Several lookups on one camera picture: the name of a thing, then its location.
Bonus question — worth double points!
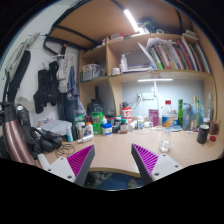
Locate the clear red-capped drink bottle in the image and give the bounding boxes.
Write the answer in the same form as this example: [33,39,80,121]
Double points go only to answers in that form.
[158,99,175,154]

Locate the pink hair dryer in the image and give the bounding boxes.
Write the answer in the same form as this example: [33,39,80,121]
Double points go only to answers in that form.
[0,101,38,166]

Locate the black hair styling tool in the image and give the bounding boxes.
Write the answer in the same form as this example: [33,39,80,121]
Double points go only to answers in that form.
[31,126,64,154]

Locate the white-lidded brown jar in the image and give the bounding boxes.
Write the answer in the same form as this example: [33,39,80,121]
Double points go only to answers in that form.
[202,117,212,128]

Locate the white lying tube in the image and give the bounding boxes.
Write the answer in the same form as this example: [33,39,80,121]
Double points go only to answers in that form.
[77,133,95,144]

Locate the blue hanging garment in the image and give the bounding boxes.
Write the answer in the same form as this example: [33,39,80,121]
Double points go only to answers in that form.
[64,66,81,123]

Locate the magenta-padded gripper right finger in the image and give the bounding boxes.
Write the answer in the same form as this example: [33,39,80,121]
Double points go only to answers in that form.
[130,143,184,186]

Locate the dark bottle with green cap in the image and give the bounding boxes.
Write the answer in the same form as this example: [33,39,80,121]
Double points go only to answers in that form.
[119,118,130,135]

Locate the white hanging socks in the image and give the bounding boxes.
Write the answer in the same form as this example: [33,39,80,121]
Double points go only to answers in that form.
[56,59,69,94]

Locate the white jar with blue lid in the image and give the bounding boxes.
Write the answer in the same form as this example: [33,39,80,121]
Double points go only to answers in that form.
[101,122,114,137]

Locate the black mug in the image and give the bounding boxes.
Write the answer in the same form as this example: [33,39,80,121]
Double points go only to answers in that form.
[196,124,210,145]

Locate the black hair ties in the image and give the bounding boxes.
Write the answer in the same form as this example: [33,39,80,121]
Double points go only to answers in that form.
[54,143,76,159]

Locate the ceiling light tube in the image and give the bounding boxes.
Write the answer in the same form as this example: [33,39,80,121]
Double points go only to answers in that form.
[123,8,141,34]

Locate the black hanging garment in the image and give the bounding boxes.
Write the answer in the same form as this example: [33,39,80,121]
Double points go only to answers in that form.
[33,61,61,114]

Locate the grey shaker bottle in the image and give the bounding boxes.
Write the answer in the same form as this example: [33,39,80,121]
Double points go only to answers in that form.
[181,102,193,131]

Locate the green container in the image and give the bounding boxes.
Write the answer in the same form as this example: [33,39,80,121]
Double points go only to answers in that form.
[90,111,104,135]

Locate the blue and white box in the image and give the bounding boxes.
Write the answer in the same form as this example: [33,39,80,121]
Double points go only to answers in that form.
[172,111,179,127]

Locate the green-capped glass bottle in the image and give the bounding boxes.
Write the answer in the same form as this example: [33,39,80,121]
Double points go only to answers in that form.
[196,99,202,128]

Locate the tall clear glass bottle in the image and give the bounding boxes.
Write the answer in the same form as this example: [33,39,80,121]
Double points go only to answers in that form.
[206,92,215,122]

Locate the black box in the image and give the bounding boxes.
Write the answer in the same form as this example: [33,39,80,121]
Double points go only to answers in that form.
[87,98,105,116]

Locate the yellow-capped glass bottle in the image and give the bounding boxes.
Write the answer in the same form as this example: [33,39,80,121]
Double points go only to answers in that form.
[192,95,199,129]

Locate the shelf light bar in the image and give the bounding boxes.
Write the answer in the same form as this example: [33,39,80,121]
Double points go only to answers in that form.
[137,78,174,83]

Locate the pink box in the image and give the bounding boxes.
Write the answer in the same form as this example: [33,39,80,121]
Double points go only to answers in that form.
[148,108,160,127]

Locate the wooden shelf unit with books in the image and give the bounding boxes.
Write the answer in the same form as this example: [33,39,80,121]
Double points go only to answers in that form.
[78,31,218,113]

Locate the red and white canister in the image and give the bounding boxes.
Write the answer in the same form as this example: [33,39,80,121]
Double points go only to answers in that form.
[121,107,133,125]

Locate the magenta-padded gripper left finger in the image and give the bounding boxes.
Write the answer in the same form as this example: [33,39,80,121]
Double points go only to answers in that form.
[45,143,96,188]

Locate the black hanging strap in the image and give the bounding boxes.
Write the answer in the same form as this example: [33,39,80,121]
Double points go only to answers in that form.
[3,49,32,104]

